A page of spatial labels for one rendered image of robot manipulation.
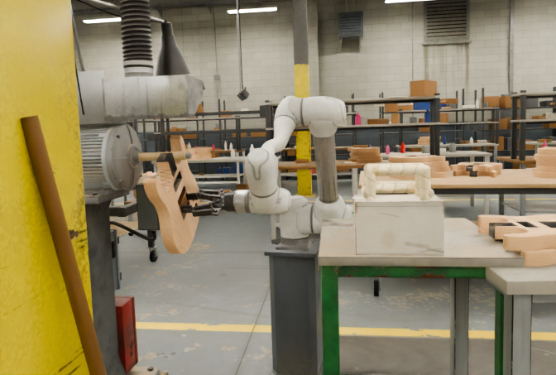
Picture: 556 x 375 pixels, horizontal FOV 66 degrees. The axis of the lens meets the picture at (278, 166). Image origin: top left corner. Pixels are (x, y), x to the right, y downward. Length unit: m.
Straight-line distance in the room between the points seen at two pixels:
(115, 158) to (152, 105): 0.25
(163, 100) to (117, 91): 0.17
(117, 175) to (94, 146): 0.13
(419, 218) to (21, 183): 1.10
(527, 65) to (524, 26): 1.04
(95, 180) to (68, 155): 0.95
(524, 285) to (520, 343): 0.19
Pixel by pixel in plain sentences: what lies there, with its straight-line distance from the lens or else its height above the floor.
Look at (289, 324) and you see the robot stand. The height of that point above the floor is 0.31.
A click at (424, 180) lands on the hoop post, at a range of 1.40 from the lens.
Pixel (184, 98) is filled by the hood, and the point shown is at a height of 1.45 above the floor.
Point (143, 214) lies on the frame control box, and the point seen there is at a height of 0.99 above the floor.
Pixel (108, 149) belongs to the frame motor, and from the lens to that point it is 1.63.
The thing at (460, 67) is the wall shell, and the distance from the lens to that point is 13.14.
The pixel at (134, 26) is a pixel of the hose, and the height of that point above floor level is 1.70.
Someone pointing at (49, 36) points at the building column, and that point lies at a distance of 0.75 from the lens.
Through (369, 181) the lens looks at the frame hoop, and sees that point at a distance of 1.38.
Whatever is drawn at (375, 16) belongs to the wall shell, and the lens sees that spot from 12.98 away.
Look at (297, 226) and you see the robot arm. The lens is 2.28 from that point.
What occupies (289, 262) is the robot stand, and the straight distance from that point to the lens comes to 2.29.
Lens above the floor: 1.34
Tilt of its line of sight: 5 degrees down
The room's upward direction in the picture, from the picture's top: 2 degrees counter-clockwise
